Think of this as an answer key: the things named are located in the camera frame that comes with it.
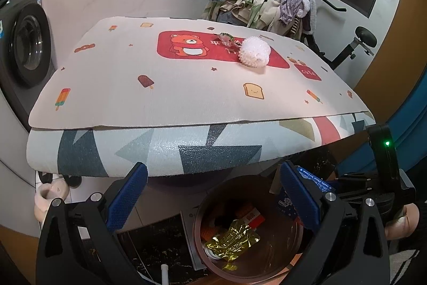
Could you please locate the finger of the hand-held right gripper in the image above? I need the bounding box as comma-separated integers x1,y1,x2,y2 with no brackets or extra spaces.
342,191,382,204
334,171,380,188

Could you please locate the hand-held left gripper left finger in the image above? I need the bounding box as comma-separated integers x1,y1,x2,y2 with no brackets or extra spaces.
36,162,149,285

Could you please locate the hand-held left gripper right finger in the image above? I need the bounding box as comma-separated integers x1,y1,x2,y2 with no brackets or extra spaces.
279,161,392,285

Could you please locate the blue printed carton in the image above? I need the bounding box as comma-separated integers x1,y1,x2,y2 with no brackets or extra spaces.
276,166,338,229

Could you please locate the red packet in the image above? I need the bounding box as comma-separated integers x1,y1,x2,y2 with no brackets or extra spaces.
234,204,266,229

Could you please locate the brown round bin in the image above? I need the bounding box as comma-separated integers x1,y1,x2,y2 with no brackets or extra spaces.
192,175,305,279

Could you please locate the gold foil wrapper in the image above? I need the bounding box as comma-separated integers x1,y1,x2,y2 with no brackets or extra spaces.
204,219,261,271

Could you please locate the orange foam net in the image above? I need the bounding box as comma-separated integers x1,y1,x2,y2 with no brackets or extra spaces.
200,224,221,239

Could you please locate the person's right hand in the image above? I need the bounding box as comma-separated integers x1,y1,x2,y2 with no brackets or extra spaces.
383,203,421,240

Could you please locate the geometric patterned foam mat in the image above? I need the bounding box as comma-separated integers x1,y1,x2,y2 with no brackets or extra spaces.
26,111,376,178

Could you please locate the black dumbbell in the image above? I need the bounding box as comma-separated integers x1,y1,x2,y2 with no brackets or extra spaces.
37,171,82,188

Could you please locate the cartoon printed table mat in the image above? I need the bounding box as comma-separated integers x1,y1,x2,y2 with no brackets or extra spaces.
28,17,370,131

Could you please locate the black exercise bike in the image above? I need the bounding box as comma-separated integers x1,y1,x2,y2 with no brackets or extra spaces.
294,0,378,71

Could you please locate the white foam net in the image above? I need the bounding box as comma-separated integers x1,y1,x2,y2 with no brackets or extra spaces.
238,36,271,68

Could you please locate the clear candy wrapper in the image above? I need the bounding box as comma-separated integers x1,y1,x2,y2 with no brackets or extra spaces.
213,33,236,44

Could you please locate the grey washing machine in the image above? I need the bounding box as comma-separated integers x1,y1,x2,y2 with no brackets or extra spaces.
0,0,57,130

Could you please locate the pile of clothes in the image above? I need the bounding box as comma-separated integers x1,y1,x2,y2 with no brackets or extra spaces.
201,0,317,37

